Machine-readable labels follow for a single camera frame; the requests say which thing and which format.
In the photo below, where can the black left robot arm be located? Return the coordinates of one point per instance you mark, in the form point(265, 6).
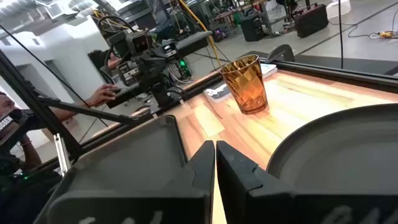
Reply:
point(161, 93)

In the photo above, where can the dark table clamp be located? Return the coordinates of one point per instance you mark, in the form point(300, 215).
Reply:
point(280, 53)

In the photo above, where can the white round container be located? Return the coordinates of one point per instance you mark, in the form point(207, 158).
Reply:
point(337, 7)

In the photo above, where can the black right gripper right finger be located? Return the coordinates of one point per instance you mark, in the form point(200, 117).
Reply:
point(280, 208)

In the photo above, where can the black cabinet box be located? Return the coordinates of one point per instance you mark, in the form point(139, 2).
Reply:
point(253, 28)

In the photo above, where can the person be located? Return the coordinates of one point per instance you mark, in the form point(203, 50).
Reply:
point(99, 59)
point(12, 186)

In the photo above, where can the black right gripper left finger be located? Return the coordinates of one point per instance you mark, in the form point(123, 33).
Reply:
point(174, 205)

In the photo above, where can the grey desk top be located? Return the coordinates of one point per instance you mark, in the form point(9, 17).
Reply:
point(194, 42)

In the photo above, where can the black round plate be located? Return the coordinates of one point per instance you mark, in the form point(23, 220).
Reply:
point(342, 149)

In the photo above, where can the black aluminium rig frame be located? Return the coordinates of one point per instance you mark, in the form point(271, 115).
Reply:
point(342, 76)

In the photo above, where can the person's hand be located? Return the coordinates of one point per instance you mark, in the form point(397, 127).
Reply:
point(101, 95)

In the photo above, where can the person's forearm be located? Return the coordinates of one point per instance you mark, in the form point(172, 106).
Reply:
point(68, 112)

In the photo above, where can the black hard case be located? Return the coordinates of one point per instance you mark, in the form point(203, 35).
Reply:
point(311, 20)

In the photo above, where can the black plastic tray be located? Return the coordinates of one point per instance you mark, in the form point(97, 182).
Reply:
point(130, 155)

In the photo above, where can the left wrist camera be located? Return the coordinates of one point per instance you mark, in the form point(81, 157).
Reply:
point(140, 42)

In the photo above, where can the amber faceted plastic cup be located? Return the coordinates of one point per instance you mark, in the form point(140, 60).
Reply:
point(245, 84)

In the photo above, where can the computer with green light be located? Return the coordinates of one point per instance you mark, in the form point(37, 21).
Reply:
point(183, 67)

